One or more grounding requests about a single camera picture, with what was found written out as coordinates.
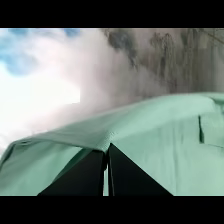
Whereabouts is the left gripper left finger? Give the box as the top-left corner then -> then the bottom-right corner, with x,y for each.
38,149 -> 108,197

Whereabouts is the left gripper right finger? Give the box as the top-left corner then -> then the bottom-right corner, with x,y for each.
107,142 -> 173,197

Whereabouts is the pale green shirt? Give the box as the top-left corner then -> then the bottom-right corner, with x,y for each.
0,92 -> 224,197

